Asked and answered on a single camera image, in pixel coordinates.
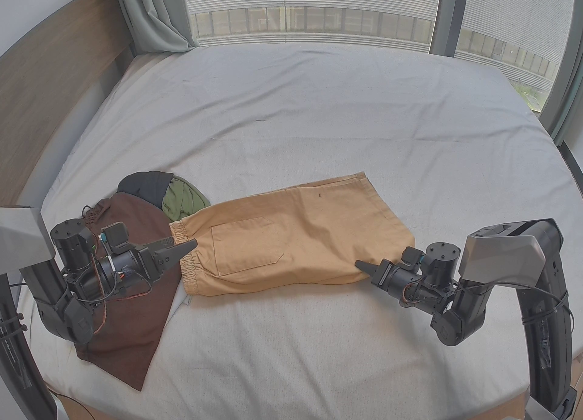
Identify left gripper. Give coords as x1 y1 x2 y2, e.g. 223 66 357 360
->
97 236 198 292

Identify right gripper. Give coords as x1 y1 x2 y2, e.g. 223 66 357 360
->
370 259 423 306

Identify tan shorts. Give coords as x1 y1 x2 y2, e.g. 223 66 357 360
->
169 171 416 297

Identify bed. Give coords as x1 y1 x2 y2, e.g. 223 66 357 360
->
0 0 583 420

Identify white garment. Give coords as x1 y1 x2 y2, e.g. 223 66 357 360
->
171 288 193 319

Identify green garment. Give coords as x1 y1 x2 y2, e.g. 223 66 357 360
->
162 176 211 222

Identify black garment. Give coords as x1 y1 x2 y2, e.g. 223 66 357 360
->
118 171 175 209

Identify brown shorts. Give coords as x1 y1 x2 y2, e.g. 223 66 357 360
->
73 193 183 392

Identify grey-green curtain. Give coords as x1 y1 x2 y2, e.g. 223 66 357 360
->
108 0 199 56
551 40 583 148

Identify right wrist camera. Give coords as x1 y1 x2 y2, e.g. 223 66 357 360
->
403 247 426 273

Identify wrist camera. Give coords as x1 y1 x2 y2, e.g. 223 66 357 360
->
403 247 426 273
100 222 130 255

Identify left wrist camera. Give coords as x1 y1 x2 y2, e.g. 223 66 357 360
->
100 222 130 255

